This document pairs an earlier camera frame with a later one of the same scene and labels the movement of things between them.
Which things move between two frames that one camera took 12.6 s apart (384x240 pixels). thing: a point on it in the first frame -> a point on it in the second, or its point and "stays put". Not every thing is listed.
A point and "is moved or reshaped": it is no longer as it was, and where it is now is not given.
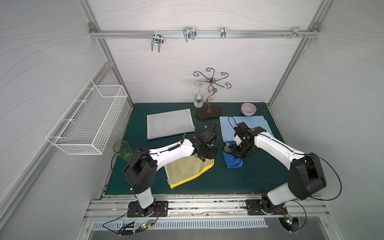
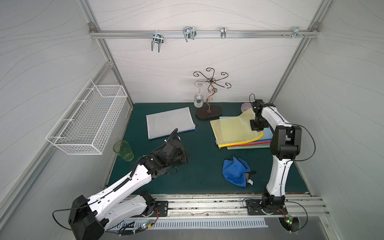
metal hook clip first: [158, 38] stays put
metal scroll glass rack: [204, 112] stays put
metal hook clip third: [223, 32] stays put
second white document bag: [169, 123] stays put
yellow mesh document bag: [182, 170] -> [235, 130]
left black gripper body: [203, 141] -> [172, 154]
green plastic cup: [124, 150] stays put
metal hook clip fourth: [296, 31] stays put
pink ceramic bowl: [248, 109] stays put
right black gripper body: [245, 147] -> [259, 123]
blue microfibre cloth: [231, 162] is moved or reshaped
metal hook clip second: [189, 31] stays put
